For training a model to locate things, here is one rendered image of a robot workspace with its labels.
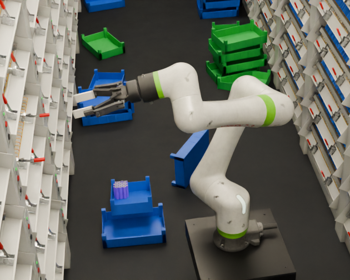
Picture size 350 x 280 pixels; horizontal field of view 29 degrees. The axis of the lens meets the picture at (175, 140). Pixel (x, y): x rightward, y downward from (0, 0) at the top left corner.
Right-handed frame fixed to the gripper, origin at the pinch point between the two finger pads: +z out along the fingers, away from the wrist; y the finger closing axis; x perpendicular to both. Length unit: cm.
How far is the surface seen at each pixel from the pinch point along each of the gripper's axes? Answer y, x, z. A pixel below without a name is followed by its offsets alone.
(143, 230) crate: 48, -108, 5
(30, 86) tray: 29.7, -5.0, 21.8
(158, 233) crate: 46, -109, -2
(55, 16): 140, -30, 26
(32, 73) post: 30.1, 0.2, 19.2
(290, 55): 149, -95, -94
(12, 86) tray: 3.5, 11.3, 20.0
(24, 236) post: -40.2, -15.2, 22.1
